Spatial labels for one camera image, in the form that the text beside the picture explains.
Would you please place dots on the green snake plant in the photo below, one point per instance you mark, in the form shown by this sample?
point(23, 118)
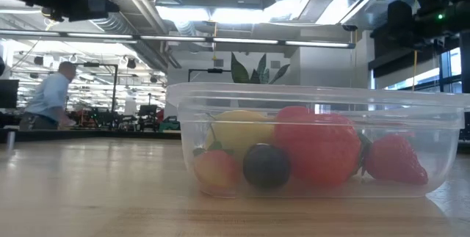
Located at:
point(238, 72)

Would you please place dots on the black bent clamp bar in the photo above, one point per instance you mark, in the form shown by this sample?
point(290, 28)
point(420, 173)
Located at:
point(216, 70)

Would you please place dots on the yellow plastic lemon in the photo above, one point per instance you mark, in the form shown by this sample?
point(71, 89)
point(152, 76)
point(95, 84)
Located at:
point(238, 130)

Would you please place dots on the large red plastic strawberry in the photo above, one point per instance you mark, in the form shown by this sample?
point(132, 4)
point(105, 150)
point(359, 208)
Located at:
point(319, 152)

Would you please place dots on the clear plastic tupperware container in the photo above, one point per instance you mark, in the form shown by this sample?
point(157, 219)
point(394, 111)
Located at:
point(440, 163)

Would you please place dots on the green machine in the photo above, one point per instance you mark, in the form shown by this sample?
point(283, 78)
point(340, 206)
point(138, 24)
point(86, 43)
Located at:
point(169, 124)

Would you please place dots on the person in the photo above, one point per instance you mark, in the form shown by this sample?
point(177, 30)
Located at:
point(47, 97)

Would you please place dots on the black vertical frame post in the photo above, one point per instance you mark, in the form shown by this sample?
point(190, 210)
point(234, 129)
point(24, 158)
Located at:
point(464, 64)

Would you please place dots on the black monitor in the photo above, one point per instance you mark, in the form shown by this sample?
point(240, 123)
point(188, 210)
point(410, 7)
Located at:
point(9, 94)

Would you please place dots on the black table frame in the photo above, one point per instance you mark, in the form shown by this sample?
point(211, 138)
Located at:
point(110, 135)

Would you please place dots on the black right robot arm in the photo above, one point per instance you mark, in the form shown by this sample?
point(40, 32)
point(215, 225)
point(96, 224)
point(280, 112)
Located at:
point(451, 17)

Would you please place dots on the long ceiling light bar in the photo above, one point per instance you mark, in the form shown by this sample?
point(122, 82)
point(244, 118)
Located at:
point(242, 41)

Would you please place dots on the dark plastic cherry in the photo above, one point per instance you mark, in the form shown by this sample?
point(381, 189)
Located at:
point(266, 165)

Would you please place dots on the black tall stand frame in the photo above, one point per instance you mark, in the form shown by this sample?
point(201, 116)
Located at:
point(115, 90)

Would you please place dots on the small red plastic strawberry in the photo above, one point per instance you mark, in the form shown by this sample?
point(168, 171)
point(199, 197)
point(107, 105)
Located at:
point(396, 161)

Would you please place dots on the small red-orange stemmed fruit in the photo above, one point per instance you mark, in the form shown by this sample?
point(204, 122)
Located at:
point(216, 171)

